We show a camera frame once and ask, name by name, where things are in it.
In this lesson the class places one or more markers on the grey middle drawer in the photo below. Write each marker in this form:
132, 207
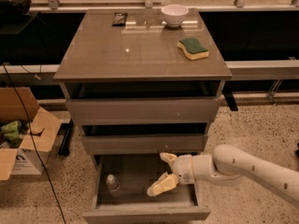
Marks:
145, 138

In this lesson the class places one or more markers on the black object on shelf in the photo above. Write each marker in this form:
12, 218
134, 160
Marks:
11, 10

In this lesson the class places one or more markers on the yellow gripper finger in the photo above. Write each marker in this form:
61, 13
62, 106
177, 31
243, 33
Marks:
169, 158
164, 183

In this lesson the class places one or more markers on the grey top drawer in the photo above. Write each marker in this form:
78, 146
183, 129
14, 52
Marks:
142, 102

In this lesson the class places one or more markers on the grey drawer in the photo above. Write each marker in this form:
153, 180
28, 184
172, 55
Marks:
142, 102
145, 138
136, 173

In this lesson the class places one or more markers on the black table leg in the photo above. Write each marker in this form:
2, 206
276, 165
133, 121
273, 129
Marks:
65, 131

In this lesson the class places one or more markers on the grey bottom drawer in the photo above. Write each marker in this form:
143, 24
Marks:
136, 173

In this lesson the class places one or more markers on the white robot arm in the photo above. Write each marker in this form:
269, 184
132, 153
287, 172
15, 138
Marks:
225, 167

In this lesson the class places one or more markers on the green yellow sponge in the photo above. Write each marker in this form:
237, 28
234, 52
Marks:
192, 48

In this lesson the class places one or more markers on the grey drawer cabinet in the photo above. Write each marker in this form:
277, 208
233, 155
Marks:
144, 49

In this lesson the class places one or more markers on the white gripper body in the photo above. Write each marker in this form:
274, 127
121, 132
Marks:
182, 168

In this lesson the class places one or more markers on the green item in box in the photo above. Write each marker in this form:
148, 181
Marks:
11, 134

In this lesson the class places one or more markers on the white ceramic bowl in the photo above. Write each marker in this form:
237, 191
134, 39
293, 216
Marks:
174, 15

